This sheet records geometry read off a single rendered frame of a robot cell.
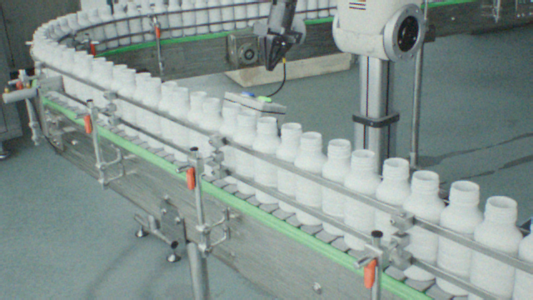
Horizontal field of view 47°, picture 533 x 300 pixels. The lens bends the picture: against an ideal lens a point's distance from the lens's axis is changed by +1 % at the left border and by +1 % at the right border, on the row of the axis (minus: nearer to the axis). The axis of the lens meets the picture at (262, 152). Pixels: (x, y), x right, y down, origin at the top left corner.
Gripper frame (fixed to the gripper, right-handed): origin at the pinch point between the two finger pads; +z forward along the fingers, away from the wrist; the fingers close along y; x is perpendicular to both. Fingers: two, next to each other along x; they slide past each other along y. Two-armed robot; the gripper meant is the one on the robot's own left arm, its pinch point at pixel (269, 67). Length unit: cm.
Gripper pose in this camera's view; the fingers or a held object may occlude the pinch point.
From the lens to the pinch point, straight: 140.1
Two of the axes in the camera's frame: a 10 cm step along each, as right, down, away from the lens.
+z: -2.2, 9.6, 1.7
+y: 6.5, 2.7, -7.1
